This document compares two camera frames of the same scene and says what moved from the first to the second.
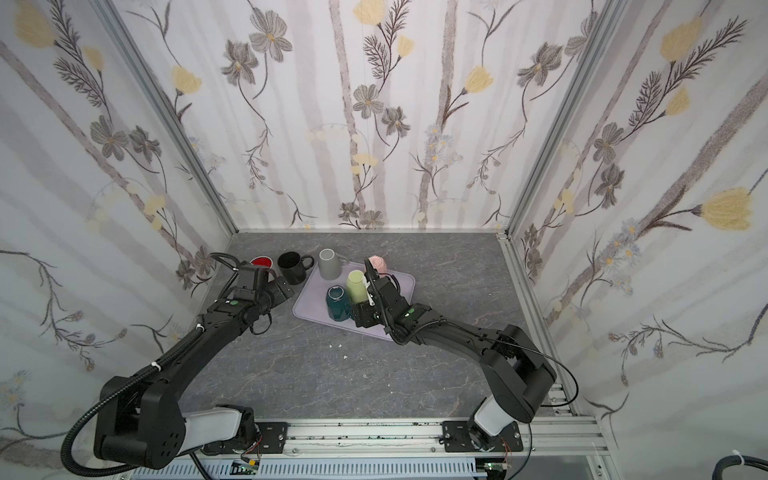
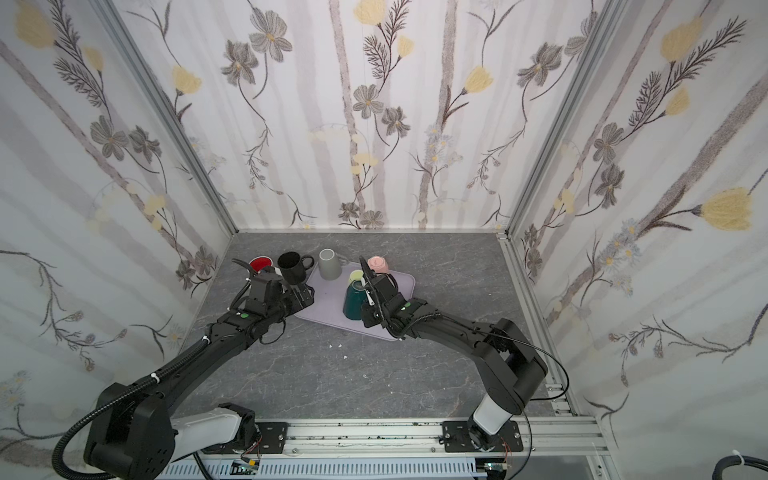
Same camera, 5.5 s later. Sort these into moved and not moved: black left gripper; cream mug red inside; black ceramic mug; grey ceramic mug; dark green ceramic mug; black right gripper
Moved: dark green ceramic mug; black left gripper
Not moved: black right gripper; black ceramic mug; grey ceramic mug; cream mug red inside
